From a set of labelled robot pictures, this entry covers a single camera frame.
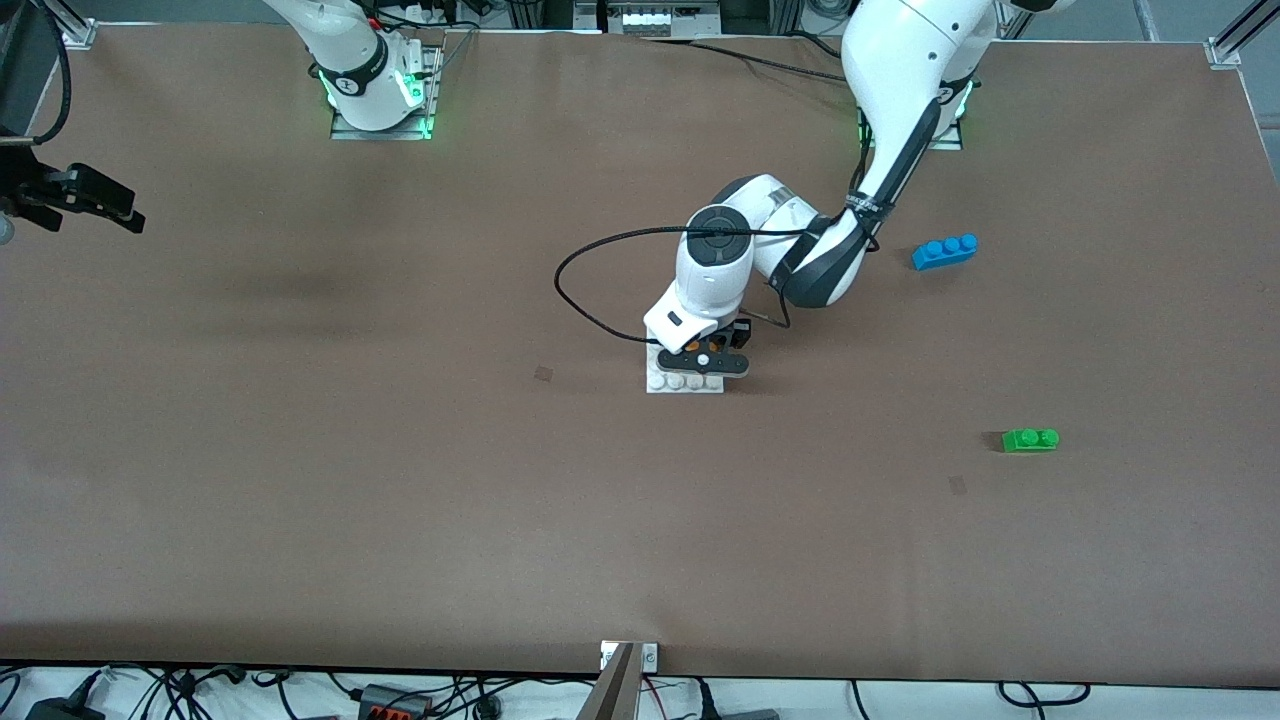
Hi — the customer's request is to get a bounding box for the metal camera post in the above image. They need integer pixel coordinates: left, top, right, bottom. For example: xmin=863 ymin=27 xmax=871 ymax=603
xmin=578 ymin=643 xmax=641 ymax=720

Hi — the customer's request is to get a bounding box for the black orange connector box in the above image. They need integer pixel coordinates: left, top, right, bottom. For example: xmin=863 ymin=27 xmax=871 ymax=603
xmin=358 ymin=684 xmax=433 ymax=720

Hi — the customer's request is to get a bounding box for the white power strip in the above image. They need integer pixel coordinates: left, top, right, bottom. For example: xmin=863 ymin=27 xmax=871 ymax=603
xmin=620 ymin=8 xmax=701 ymax=33

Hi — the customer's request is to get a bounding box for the blue toy block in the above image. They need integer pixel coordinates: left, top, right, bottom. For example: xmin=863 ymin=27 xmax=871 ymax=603
xmin=911 ymin=234 xmax=979 ymax=272

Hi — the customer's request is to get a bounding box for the black power adapter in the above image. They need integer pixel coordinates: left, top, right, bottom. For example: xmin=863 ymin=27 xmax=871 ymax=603
xmin=25 ymin=697 xmax=106 ymax=720

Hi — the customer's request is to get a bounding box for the small metal bracket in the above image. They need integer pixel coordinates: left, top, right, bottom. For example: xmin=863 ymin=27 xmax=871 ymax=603
xmin=600 ymin=640 xmax=659 ymax=673

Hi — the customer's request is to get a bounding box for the white studded base plate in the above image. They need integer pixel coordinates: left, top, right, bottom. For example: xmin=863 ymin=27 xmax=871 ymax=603
xmin=646 ymin=340 xmax=726 ymax=395

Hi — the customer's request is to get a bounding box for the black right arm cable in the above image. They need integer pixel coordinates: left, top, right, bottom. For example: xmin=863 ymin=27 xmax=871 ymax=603
xmin=0 ymin=0 xmax=73 ymax=151

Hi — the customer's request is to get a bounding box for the black cable loop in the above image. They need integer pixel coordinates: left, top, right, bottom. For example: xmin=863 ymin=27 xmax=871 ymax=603
xmin=998 ymin=682 xmax=1093 ymax=707

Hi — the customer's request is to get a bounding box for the long black table cable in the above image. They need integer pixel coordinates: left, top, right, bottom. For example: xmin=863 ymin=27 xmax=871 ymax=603
xmin=640 ymin=36 xmax=861 ymax=86

